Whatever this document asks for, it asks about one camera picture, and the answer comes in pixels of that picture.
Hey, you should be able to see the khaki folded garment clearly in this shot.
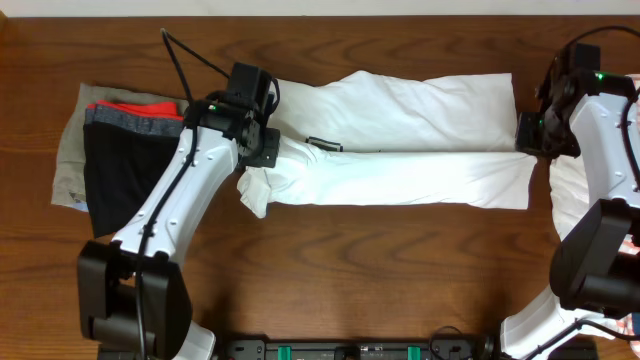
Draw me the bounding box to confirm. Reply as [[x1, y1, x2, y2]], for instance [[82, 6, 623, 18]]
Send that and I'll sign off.
[[51, 83, 187, 212]]

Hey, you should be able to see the white t-shirt with pixel logo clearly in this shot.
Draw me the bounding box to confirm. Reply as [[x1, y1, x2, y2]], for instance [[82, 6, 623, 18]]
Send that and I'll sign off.
[[237, 71, 536, 217]]

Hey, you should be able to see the right black cable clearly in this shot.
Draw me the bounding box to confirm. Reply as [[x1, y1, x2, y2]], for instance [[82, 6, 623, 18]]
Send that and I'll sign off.
[[524, 24, 640, 360]]

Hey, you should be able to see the white garment in pile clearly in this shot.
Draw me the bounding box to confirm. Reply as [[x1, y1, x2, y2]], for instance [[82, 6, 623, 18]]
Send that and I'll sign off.
[[549, 156, 590, 241]]

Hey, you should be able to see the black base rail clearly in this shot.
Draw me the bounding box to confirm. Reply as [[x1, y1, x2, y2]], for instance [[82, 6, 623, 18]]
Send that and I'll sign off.
[[97, 339, 599, 360]]

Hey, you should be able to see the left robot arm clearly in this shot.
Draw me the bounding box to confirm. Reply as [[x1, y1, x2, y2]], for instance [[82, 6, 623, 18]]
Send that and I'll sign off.
[[77, 63, 280, 359]]

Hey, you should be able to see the red white striped garment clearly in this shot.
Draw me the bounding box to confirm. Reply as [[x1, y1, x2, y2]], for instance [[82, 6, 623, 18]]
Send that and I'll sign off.
[[619, 74, 639, 335]]

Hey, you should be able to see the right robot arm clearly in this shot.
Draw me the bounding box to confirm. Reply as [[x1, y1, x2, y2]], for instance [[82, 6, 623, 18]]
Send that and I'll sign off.
[[494, 42, 639, 359]]

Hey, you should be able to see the black boxer shorts grey waistband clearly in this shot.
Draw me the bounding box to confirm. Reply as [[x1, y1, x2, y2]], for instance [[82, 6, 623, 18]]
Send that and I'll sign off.
[[83, 108, 183, 237]]

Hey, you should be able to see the red folded garment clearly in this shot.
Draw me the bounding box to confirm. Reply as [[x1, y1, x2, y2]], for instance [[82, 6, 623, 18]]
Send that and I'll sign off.
[[87, 100, 183, 122]]

